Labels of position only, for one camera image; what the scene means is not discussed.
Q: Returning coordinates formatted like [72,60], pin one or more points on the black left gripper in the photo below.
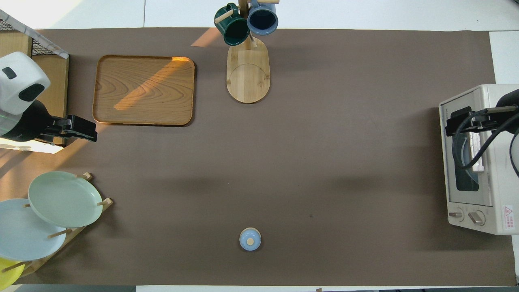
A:
[32,125]

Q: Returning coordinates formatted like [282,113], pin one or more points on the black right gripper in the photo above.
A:
[510,99]

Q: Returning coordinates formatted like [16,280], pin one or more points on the small light blue plate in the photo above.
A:
[466,152]

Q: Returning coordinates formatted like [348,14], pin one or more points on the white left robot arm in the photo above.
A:
[18,75]

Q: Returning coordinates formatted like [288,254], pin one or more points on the cream toaster oven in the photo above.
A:
[502,194]

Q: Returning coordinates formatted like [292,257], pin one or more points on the wooden shelf unit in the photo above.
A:
[56,85]

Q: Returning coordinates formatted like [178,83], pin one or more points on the mint green plate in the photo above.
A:
[65,198]

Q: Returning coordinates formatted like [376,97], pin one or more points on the wooden serving tray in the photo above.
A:
[142,89]

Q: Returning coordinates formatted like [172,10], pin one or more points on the wooden plate rack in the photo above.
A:
[77,233]

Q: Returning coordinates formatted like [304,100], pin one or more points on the large pale blue plate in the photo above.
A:
[24,235]

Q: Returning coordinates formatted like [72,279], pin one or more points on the yellow plate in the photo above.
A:
[8,275]

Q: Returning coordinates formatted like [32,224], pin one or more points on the wooden mug tree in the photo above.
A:
[248,77]

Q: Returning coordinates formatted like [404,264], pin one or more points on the brown table mat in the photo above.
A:
[284,162]

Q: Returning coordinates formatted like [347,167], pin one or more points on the dark green mug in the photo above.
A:
[234,28]

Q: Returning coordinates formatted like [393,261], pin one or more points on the blue mug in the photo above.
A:
[262,18]

